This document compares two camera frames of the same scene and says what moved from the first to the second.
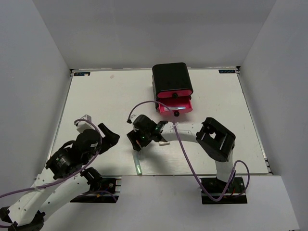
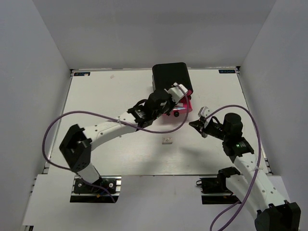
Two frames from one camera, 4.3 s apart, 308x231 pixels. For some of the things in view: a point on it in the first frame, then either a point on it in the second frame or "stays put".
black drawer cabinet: [172, 76] stays put
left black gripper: [108, 141] to [172, 103]
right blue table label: [226, 70] stays put
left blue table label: [81, 73] stays put
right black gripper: [134, 135] to [199, 125]
